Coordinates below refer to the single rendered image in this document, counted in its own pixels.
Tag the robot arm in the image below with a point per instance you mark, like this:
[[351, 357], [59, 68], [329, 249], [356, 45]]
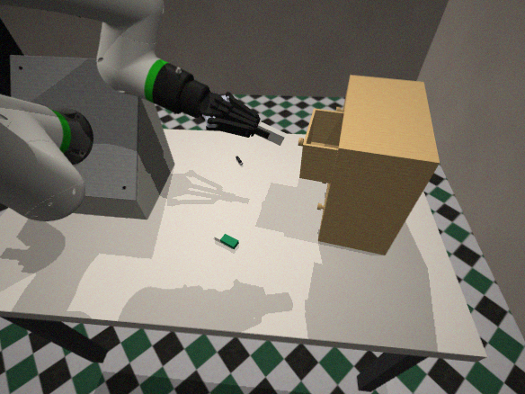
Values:
[[46, 186]]

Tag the tan wooden chest of drawers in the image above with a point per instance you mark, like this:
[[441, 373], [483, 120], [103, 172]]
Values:
[[387, 154]]

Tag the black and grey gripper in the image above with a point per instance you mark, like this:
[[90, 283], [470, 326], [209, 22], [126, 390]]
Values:
[[225, 113]]

